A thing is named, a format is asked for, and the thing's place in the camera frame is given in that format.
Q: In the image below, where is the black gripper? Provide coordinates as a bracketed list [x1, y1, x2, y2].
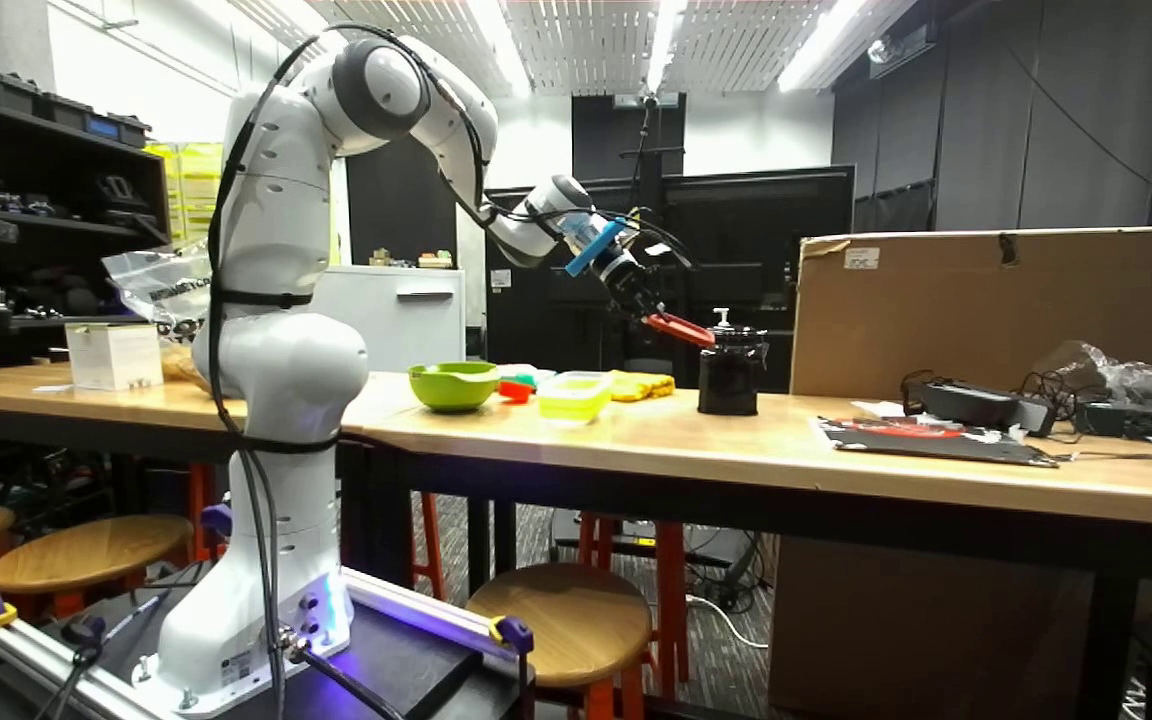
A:
[596, 218, 695, 328]

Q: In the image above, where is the red lid with marker tag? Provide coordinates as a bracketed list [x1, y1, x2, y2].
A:
[640, 307, 723, 357]

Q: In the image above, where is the aluminium robot base cart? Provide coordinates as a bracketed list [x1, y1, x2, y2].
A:
[0, 564, 541, 720]

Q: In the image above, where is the black pump dispenser jar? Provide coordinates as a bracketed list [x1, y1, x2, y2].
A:
[690, 304, 776, 419]

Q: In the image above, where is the large black monitor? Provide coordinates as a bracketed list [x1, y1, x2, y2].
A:
[479, 165, 860, 393]

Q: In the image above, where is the green bowl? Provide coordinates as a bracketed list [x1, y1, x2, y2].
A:
[404, 357, 500, 417]

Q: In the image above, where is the white cabinet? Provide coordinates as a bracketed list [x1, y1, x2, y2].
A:
[311, 261, 470, 376]

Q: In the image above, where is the ceiling light strip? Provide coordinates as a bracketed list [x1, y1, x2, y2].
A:
[640, 0, 695, 99]
[771, 0, 875, 99]
[464, 0, 537, 104]

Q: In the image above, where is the red metal stool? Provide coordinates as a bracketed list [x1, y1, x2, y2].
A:
[580, 508, 695, 698]

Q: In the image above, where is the black red magazine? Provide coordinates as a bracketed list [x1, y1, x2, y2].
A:
[812, 407, 1063, 472]

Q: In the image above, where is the black headset device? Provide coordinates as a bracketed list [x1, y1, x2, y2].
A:
[900, 369, 1028, 431]

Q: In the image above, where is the yellow paper poster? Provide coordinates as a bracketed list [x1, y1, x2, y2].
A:
[144, 136, 226, 251]
[323, 155, 350, 267]

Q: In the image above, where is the large brown cardboard panel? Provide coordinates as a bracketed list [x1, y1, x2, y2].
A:
[788, 218, 1152, 399]

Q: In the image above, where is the cardboard box under table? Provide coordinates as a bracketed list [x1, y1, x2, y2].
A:
[764, 531, 1102, 720]

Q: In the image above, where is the crumpled clear plastic wrap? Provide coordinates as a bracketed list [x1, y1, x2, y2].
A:
[1021, 335, 1152, 419]

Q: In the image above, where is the clear plastic bag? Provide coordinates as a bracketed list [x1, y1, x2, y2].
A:
[101, 242, 215, 328]

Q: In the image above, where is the white cardboard box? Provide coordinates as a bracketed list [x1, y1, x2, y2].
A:
[59, 316, 168, 397]

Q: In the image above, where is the black storage shelf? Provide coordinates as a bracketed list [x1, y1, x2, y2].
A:
[0, 48, 177, 371]

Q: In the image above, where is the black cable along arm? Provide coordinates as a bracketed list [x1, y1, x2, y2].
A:
[201, 20, 338, 720]

